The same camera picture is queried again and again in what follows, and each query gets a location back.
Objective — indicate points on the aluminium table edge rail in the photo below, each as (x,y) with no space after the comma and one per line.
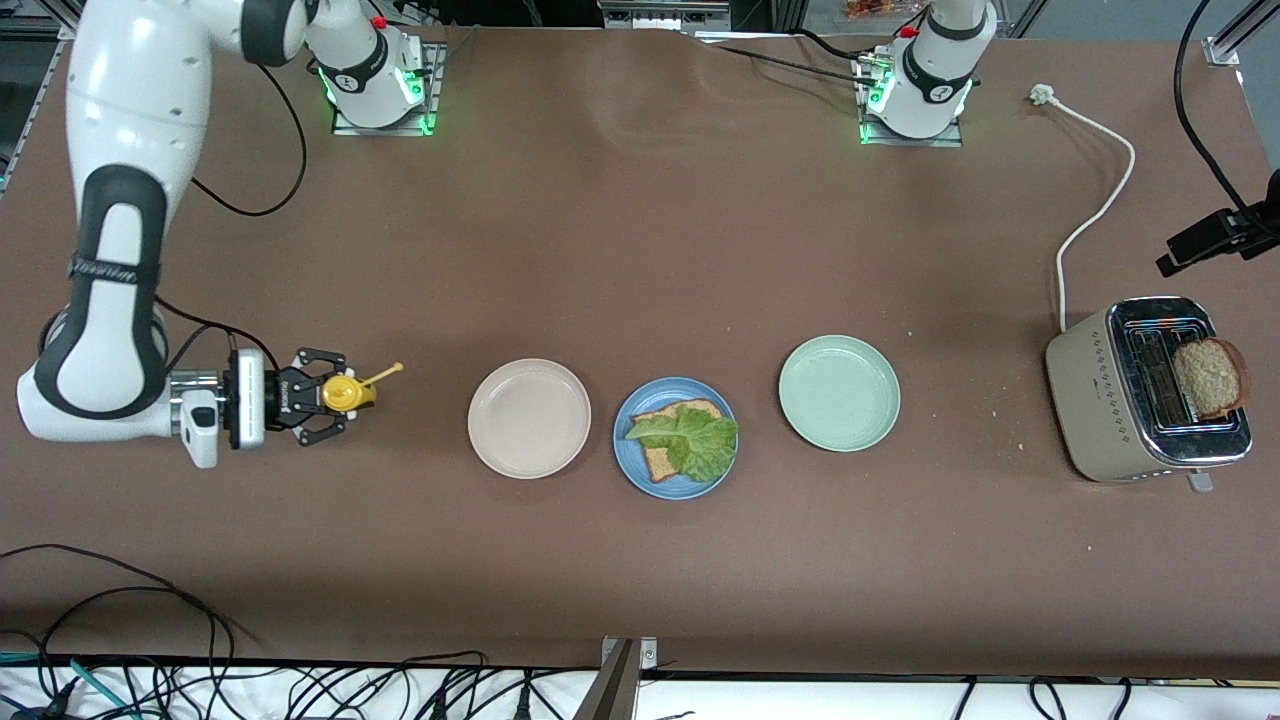
(40,90)

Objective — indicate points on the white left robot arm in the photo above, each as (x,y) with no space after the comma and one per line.
(935,80)

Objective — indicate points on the green lettuce leaf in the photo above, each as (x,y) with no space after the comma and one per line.
(700,440)

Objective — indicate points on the yellow mustard squeeze bottle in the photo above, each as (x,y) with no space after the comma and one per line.
(340,393)

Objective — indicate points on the green round plate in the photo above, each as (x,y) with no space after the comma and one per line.
(840,393)

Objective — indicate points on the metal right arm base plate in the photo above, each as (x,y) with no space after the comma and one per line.
(432,90)

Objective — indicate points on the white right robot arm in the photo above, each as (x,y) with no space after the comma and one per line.
(120,100)

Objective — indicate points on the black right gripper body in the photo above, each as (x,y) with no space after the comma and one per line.
(280,399)

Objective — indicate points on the aluminium frame corner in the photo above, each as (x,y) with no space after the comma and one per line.
(1225,50)

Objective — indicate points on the metal table clamp bracket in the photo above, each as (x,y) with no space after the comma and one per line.
(615,690)

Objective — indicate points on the orange snack packet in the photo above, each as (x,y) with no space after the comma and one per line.
(880,9)

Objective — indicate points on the blue round plate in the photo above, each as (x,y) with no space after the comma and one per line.
(632,465)

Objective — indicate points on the beige chrome toaster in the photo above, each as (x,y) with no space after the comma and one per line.
(1090,400)

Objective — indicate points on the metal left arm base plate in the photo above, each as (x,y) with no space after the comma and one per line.
(868,135)

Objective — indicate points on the beige round plate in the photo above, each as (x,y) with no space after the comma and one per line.
(530,418)

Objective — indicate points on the brown bread slice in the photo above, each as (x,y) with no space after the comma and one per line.
(1210,378)
(660,465)

